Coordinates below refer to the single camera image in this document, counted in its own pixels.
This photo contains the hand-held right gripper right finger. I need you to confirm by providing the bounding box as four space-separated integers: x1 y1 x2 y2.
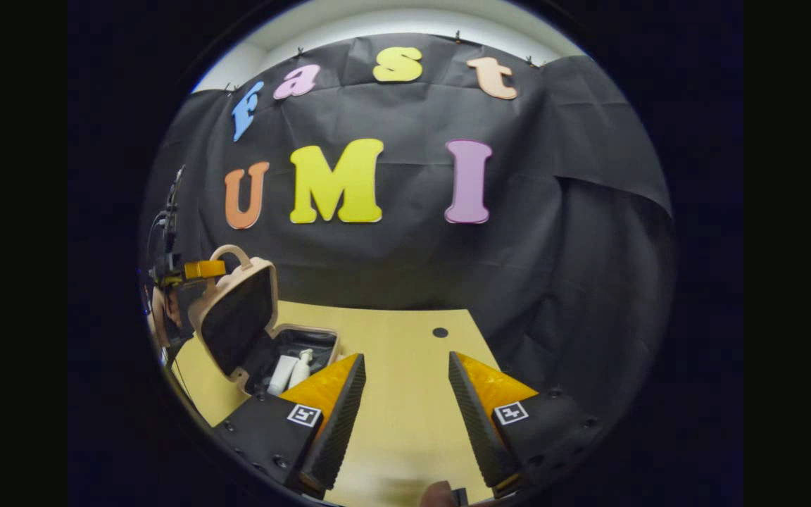
448 351 605 496

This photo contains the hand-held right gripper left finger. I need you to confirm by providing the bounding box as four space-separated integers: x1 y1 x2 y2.
213 352 367 495

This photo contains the small pump bottle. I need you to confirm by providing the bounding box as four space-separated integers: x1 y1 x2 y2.
288 349 314 389

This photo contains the black backdrop cloth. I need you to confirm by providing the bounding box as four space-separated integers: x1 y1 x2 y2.
139 32 674 423

